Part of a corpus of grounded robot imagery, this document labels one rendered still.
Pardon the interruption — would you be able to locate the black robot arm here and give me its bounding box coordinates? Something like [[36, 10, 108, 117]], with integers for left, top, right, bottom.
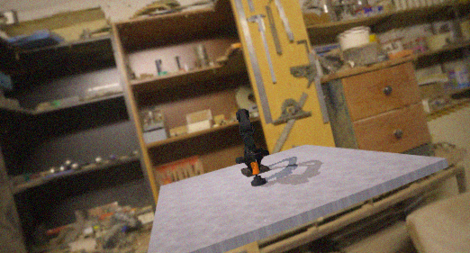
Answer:
[[236, 108, 264, 163]]

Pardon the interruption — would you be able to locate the orange knob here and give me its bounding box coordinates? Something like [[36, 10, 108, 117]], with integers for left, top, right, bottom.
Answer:
[[250, 162, 259, 175]]

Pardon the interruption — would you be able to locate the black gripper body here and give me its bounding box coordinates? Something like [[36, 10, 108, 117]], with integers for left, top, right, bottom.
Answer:
[[235, 143, 269, 164]]

